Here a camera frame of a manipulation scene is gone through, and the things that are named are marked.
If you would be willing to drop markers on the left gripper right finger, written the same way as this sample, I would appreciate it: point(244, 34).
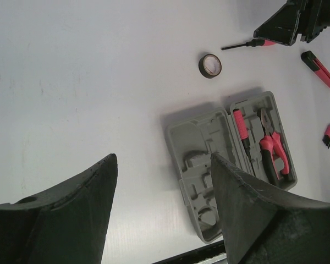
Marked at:
point(262, 223)

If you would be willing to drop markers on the red black pliers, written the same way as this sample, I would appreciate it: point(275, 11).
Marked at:
point(271, 146)

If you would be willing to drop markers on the black electrical tape roll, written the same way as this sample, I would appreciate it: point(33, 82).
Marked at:
point(210, 66)

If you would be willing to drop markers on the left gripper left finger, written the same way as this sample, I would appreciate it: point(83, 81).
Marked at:
point(66, 223)

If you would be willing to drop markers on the red black bit holder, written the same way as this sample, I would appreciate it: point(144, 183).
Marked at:
point(326, 137)

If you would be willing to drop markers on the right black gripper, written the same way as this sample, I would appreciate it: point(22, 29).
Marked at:
point(282, 26)

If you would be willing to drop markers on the red-handled screwdriver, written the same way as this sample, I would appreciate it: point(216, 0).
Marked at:
point(251, 43)
point(243, 133)

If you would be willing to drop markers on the red black utility knife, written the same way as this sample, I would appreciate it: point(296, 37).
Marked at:
point(316, 66)

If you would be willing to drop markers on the grey plastic tool case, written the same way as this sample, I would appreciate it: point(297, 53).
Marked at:
point(194, 144)

